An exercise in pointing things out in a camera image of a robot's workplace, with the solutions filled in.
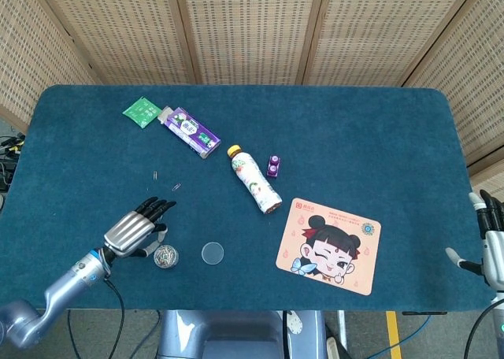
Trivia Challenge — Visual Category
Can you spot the purple white carton box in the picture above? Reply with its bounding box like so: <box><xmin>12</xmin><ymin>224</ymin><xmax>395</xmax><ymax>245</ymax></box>
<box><xmin>157</xmin><ymin>105</ymin><xmax>221</xmax><ymax>160</ymax></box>

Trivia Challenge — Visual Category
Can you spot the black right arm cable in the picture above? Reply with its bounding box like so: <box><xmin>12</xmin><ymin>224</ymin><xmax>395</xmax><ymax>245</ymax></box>
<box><xmin>463</xmin><ymin>298</ymin><xmax>504</xmax><ymax>359</ymax></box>

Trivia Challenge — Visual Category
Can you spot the blue felt table cover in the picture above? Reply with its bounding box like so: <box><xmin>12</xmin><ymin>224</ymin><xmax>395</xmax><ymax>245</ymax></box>
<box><xmin>3</xmin><ymin>83</ymin><xmax>487</xmax><ymax>313</ymax></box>

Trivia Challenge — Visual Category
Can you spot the clear round plastic lid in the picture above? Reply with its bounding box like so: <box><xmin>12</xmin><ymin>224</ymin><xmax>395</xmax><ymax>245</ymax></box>
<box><xmin>201</xmin><ymin>241</ymin><xmax>225</xmax><ymax>265</ymax></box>

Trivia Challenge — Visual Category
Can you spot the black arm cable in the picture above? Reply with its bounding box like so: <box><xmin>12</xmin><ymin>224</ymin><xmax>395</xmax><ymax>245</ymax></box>
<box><xmin>463</xmin><ymin>298</ymin><xmax>504</xmax><ymax>359</ymax></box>
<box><xmin>102</xmin><ymin>278</ymin><xmax>125</xmax><ymax>359</ymax></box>

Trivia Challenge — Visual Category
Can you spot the yellow-capped drink bottle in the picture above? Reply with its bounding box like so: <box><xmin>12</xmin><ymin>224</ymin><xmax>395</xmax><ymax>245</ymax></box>
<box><xmin>226</xmin><ymin>144</ymin><xmax>283</xmax><ymax>215</ymax></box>

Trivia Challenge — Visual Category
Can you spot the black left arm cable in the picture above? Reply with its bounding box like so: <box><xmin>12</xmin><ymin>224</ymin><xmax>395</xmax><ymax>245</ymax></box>
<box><xmin>102</xmin><ymin>278</ymin><xmax>125</xmax><ymax>359</ymax></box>

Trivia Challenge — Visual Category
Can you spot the blue floor cable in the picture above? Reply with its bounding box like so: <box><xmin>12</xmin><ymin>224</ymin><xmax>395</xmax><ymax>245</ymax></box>
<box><xmin>368</xmin><ymin>314</ymin><xmax>434</xmax><ymax>359</ymax></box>

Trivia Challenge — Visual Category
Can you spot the purple twin-cap block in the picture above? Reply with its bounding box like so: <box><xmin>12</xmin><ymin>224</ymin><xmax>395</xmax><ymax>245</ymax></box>
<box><xmin>265</xmin><ymin>154</ymin><xmax>282</xmax><ymax>178</ymax></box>

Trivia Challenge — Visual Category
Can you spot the cartoon girl mouse pad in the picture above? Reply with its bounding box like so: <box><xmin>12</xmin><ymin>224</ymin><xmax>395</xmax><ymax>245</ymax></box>
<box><xmin>275</xmin><ymin>197</ymin><xmax>383</xmax><ymax>296</ymax></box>

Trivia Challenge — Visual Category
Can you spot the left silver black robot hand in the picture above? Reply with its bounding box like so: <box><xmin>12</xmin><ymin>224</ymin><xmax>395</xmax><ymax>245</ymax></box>
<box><xmin>102</xmin><ymin>196</ymin><xmax>177</xmax><ymax>258</ymax></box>

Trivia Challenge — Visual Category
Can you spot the yellow floor tape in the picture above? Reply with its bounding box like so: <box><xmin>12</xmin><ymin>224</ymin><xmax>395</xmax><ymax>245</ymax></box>
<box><xmin>385</xmin><ymin>310</ymin><xmax>402</xmax><ymax>359</ymax></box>

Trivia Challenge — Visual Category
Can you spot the black cable bundle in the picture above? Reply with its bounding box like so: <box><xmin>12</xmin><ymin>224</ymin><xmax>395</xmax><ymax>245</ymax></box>
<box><xmin>0</xmin><ymin>133</ymin><xmax>27</xmax><ymax>193</ymax></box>

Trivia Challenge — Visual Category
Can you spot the clear jar of paper clips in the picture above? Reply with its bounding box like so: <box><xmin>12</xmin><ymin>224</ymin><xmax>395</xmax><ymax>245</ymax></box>
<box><xmin>154</xmin><ymin>244</ymin><xmax>180</xmax><ymax>270</ymax></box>

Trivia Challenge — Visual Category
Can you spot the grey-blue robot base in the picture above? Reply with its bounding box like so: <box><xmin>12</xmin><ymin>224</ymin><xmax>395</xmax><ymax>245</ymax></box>
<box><xmin>156</xmin><ymin>309</ymin><xmax>328</xmax><ymax>359</ymax></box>

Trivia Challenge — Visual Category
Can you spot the woven rattan screen panel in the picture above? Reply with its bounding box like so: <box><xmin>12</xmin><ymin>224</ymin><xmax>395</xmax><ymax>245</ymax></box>
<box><xmin>301</xmin><ymin>0</ymin><xmax>495</xmax><ymax>87</ymax></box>
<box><xmin>401</xmin><ymin>0</ymin><xmax>504</xmax><ymax>218</ymax></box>
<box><xmin>35</xmin><ymin>0</ymin><xmax>202</xmax><ymax>87</ymax></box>
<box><xmin>172</xmin><ymin>0</ymin><xmax>328</xmax><ymax>87</ymax></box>
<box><xmin>0</xmin><ymin>0</ymin><xmax>99</xmax><ymax>134</ymax></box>

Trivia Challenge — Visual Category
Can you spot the green foil sachet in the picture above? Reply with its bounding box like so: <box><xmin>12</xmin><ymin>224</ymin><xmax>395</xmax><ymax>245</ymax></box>
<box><xmin>122</xmin><ymin>96</ymin><xmax>163</xmax><ymax>129</ymax></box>

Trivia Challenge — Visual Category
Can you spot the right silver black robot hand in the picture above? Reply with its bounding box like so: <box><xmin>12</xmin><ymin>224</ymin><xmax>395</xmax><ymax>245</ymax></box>
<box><xmin>444</xmin><ymin>189</ymin><xmax>504</xmax><ymax>291</ymax></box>

